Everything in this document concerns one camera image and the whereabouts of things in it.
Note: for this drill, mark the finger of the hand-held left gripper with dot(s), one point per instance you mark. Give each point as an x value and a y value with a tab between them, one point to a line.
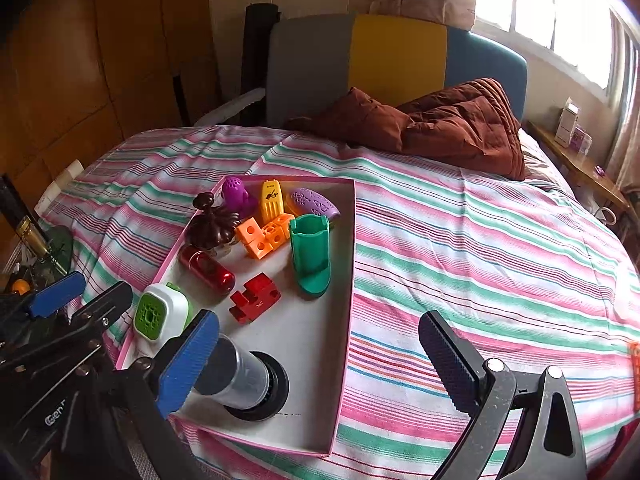
105	307
55	294

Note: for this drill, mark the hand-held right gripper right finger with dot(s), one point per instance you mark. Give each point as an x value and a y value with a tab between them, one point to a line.
445	355

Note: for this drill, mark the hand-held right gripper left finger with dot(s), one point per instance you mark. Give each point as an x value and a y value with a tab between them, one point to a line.
187	360

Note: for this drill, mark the green white plug-in device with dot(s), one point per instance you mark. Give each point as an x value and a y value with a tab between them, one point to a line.
160	312

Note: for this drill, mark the clear jar with black lid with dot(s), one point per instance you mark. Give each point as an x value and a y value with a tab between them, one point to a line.
245	380

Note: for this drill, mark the red puzzle block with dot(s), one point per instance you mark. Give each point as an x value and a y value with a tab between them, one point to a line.
255	300

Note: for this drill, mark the red capsule case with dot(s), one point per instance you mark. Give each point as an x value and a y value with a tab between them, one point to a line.
207	267

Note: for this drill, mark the pink-rimmed white box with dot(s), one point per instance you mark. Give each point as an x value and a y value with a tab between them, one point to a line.
300	335

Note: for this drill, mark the brown ornate knob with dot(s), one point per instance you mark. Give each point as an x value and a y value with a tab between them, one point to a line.
220	225

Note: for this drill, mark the orange linked cube toy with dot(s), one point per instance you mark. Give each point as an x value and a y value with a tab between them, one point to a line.
265	237

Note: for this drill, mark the green plastic holder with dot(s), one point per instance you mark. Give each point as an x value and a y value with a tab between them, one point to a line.
310	255

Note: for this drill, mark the purple silicone strainer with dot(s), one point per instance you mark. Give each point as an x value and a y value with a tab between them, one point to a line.
239	192

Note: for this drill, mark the yellow toy with black print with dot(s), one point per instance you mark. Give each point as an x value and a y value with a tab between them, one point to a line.
271	200

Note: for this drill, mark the purple oval brush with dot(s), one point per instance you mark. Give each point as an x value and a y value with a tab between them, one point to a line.
315	202

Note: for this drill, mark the orange ball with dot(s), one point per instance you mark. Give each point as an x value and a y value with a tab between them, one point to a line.
21	287

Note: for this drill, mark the green glass table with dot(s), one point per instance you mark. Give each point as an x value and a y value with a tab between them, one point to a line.
57	245

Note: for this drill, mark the black gold bottle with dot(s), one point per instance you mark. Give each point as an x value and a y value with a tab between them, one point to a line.
30	232

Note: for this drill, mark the striped bedsheet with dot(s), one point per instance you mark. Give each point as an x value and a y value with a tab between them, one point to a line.
475	270

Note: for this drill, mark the white plastic tube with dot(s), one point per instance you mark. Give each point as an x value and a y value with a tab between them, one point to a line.
62	182

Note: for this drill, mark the orange calculator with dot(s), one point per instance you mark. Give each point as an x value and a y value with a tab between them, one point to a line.
635	360

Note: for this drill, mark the person's red clothing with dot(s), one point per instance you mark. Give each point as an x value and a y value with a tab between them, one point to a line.
627	450

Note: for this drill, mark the white pillow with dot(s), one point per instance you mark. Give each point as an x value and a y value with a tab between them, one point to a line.
540	160

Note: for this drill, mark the wooden bedside shelf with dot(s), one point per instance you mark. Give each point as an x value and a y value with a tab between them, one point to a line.
580	170

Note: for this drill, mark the brown quilt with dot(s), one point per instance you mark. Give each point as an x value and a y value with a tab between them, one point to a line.
450	125

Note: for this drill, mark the wooden wardrobe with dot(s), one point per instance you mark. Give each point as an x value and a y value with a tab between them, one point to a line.
100	60

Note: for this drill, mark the small purple object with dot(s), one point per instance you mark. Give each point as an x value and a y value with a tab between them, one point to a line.
599	171

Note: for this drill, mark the purple carton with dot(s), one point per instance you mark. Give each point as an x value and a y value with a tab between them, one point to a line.
581	139

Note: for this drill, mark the white carton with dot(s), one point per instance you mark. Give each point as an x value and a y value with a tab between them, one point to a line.
566	120

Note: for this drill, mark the black rolled mat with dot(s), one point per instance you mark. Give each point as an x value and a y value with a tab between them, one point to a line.
257	60

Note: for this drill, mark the grey yellow blue headboard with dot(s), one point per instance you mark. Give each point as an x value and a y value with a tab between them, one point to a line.
310	70

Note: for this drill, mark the window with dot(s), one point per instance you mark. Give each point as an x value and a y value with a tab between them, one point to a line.
540	5

